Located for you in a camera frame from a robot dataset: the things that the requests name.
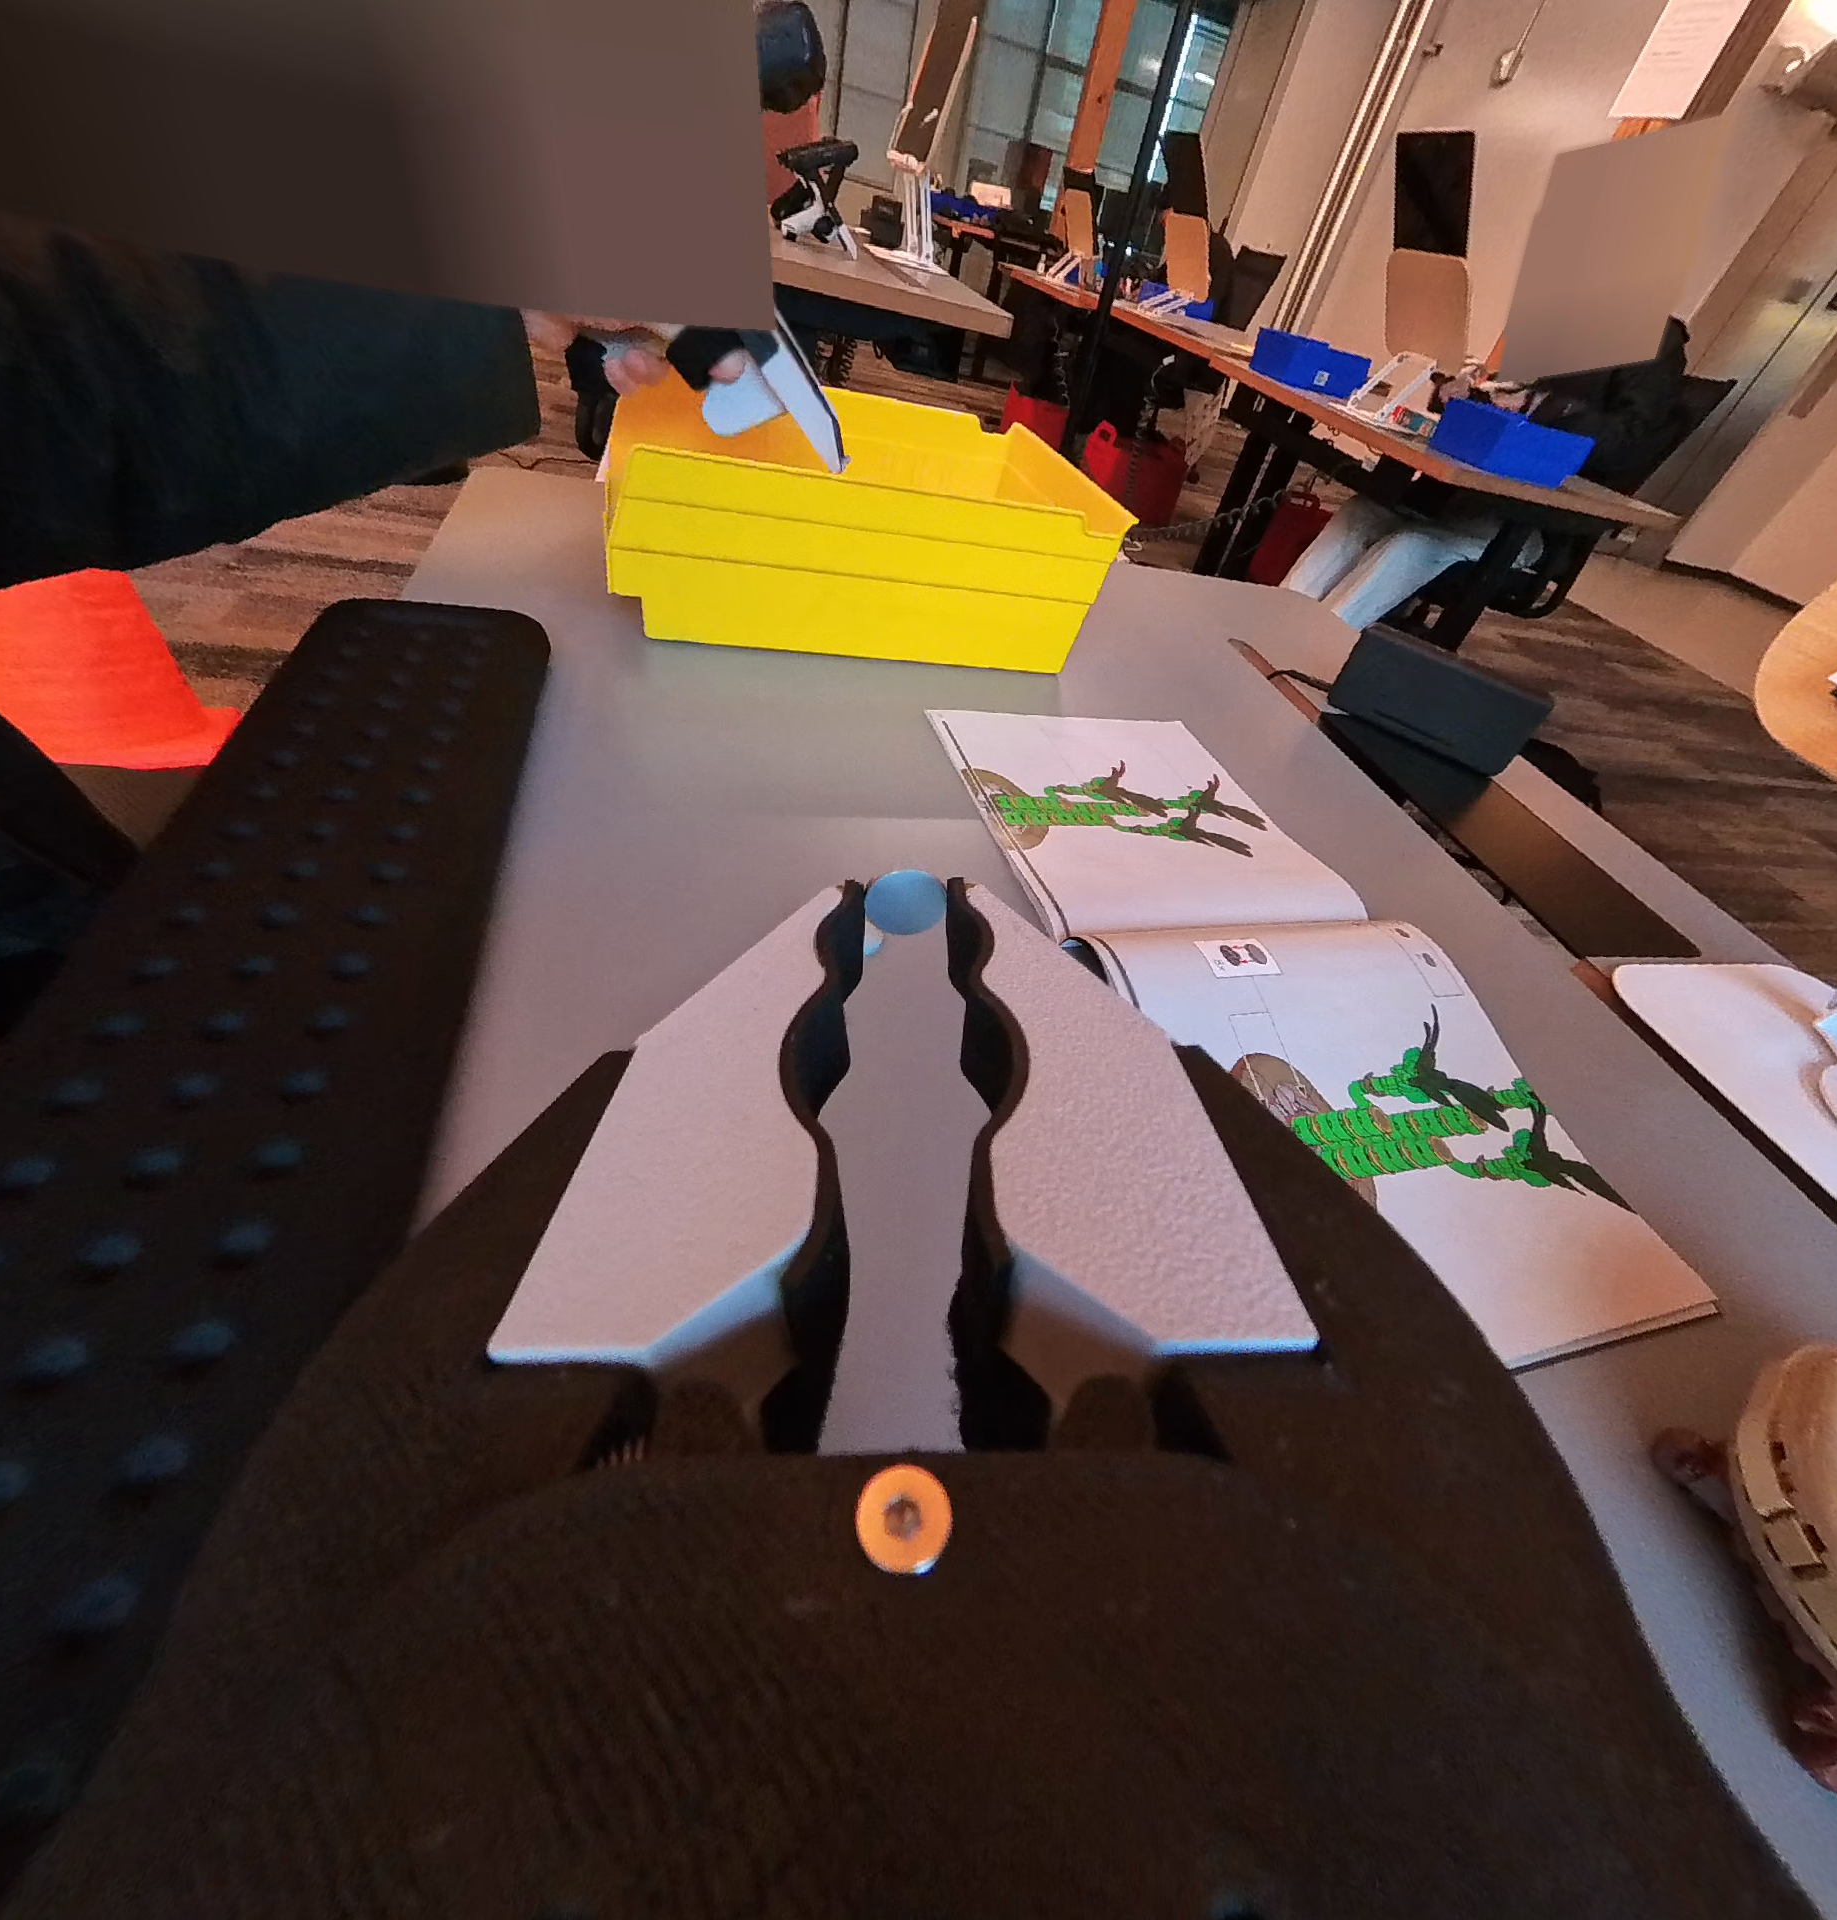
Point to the red container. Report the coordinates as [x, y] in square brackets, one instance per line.
[1287, 541]
[1142, 480]

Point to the long wooden office table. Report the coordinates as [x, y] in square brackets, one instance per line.
[1632, 508]

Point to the person's left hand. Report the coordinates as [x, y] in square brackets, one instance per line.
[626, 366]

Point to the person's left forearm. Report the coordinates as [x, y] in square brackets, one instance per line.
[228, 406]

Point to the white cardboard sheet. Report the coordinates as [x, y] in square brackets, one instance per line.
[1712, 1020]

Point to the black power adapter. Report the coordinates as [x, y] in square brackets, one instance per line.
[1434, 699]

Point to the open instruction booklet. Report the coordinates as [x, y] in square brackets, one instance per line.
[1279, 886]

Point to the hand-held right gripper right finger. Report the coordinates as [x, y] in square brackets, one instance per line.
[1142, 1200]

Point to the black pole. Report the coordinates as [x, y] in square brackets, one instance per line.
[1146, 210]

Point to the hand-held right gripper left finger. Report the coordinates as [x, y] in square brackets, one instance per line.
[663, 1200]

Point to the grey round stone piece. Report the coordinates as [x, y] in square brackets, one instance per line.
[908, 899]

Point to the round wooden table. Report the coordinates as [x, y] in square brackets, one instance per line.
[1812, 734]

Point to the beige office table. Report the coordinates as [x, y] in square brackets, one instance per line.
[920, 293]

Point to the small black white robot arm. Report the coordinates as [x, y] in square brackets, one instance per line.
[817, 167]

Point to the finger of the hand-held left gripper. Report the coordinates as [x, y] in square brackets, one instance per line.
[806, 400]

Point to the grey desk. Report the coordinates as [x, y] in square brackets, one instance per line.
[679, 751]

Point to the green bamboo brick model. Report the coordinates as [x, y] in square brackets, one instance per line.
[1818, 1471]

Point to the white wall notice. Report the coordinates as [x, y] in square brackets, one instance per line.
[1685, 54]

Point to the orange plastic cone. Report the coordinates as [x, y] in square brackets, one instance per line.
[77, 674]

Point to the blue plastic bin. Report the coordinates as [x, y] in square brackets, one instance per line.
[1307, 360]
[1512, 443]

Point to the yellow plastic bin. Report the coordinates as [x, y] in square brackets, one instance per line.
[859, 571]

